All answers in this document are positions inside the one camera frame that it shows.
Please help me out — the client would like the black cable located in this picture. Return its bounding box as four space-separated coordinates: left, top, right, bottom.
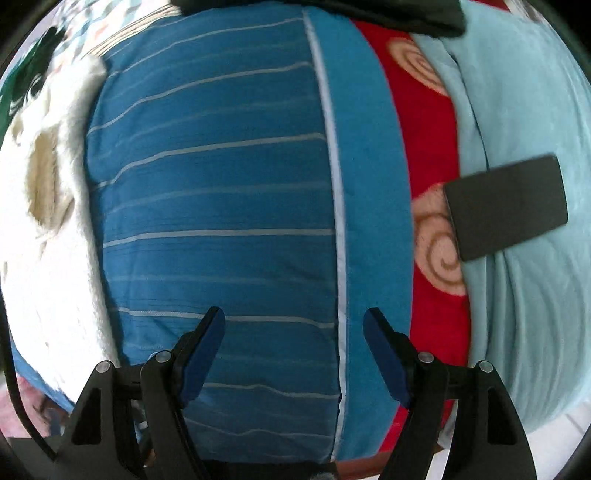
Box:
0 295 58 462

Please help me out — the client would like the dark green cloth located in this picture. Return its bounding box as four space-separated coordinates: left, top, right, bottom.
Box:
171 0 466 38

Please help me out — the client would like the red swirl printed blanket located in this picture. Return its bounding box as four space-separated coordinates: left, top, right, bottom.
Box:
349 18 472 428

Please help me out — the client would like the white fluffy garment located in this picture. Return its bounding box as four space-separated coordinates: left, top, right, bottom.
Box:
0 54 122 398

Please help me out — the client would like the black smartphone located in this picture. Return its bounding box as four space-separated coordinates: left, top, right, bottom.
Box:
443 155 569 262

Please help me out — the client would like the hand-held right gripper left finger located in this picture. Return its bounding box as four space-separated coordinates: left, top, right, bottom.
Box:
59 306 226 480

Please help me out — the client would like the patterned bedsheet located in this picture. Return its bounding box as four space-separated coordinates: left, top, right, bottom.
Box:
0 0 185 134

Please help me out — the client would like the blue striped pillow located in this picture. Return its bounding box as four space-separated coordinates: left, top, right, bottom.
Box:
10 6 414 462

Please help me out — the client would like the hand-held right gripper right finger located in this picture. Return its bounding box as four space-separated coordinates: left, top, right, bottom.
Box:
362 308 539 480

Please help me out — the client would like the light blue blanket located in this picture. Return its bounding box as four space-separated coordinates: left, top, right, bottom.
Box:
411 0 591 435

